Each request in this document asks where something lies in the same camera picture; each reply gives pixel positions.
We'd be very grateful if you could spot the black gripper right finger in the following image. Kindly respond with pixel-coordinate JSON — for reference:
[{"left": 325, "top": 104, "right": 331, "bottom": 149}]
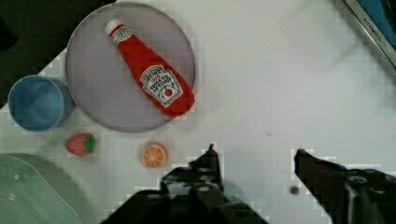
[{"left": 294, "top": 149, "right": 396, "bottom": 224}]

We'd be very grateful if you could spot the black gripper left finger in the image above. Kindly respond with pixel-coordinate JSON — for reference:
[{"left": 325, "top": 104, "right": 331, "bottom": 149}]
[{"left": 101, "top": 145, "right": 268, "bottom": 224}]

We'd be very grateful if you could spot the red felt ketchup bottle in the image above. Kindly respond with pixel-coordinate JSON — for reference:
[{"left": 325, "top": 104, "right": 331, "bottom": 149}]
[{"left": 105, "top": 19, "right": 195, "bottom": 118}]

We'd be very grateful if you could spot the grey round plate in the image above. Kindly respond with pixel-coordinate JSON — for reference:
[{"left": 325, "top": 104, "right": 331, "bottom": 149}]
[{"left": 65, "top": 1, "right": 196, "bottom": 133}]

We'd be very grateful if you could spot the felt orange slice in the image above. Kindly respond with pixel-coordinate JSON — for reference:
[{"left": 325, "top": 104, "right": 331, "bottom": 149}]
[{"left": 141, "top": 142, "right": 169, "bottom": 169}]

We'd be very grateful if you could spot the felt strawberry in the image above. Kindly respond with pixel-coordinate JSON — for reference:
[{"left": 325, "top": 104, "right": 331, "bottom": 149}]
[{"left": 65, "top": 133, "right": 96, "bottom": 157}]

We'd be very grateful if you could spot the green oval dish rack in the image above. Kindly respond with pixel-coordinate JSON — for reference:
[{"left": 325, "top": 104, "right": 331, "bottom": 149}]
[{"left": 0, "top": 153, "right": 95, "bottom": 224}]

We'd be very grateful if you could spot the blue cup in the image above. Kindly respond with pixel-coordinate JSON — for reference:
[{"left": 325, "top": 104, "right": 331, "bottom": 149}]
[{"left": 8, "top": 75, "right": 76, "bottom": 133}]

